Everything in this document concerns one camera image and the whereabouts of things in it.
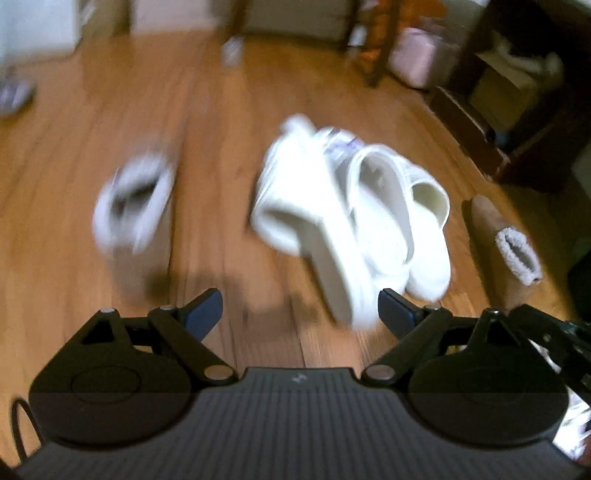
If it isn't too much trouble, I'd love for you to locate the pink case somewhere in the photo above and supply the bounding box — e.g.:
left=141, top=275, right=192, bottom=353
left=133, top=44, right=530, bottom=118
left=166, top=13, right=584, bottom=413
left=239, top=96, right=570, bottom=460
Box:
left=389, top=27, right=459, bottom=89

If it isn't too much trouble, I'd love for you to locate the open cardboard box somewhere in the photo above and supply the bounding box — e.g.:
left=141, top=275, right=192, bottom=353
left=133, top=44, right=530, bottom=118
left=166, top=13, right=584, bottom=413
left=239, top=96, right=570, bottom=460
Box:
left=470, top=48, right=563, bottom=136

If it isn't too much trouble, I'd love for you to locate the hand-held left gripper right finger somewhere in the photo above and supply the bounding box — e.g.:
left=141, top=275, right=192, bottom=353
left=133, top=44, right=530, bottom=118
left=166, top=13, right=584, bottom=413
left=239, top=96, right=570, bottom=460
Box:
left=361, top=288, right=522, bottom=386

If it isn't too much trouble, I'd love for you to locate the dark wooden shelf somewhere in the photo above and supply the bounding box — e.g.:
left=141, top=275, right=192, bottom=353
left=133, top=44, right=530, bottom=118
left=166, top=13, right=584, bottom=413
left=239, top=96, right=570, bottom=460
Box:
left=428, top=0, right=591, bottom=195

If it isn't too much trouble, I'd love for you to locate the dark wooden chair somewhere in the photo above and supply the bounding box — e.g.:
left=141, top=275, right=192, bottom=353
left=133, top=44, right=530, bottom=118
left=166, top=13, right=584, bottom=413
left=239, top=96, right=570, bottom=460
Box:
left=225, top=0, right=402, bottom=89

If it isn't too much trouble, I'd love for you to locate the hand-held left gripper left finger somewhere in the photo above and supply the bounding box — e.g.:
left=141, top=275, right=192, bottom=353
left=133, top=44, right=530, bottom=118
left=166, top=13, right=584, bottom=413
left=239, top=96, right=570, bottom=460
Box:
left=76, top=288, right=238, bottom=386

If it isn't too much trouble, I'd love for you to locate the grey slipper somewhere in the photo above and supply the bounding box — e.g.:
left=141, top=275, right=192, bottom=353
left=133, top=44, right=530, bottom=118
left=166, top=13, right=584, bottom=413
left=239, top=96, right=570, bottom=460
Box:
left=0, top=78, right=38, bottom=117

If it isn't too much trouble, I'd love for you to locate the white clog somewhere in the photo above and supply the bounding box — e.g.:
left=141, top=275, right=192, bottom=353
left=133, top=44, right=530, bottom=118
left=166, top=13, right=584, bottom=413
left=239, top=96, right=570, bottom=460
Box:
left=344, top=144, right=417, bottom=297

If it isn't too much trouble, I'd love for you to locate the white lace-up sneaker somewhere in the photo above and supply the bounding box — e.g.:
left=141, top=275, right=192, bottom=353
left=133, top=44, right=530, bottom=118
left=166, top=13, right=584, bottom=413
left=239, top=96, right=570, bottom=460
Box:
left=250, top=114, right=376, bottom=332
left=545, top=342, right=591, bottom=462

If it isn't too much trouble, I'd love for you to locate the clear plastic wrap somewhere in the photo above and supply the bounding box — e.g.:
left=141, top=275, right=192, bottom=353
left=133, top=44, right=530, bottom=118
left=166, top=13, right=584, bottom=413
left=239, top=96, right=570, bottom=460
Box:
left=221, top=36, right=246, bottom=66

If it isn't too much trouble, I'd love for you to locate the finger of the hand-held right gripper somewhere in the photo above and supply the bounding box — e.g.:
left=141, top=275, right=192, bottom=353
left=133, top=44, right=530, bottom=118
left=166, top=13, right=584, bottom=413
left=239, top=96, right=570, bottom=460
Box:
left=508, top=304, right=591, bottom=394

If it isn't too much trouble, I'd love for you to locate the cream slipper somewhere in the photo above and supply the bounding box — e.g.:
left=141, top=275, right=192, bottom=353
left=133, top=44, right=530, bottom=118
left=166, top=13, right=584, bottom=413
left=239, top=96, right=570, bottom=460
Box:
left=405, top=179, right=452, bottom=300

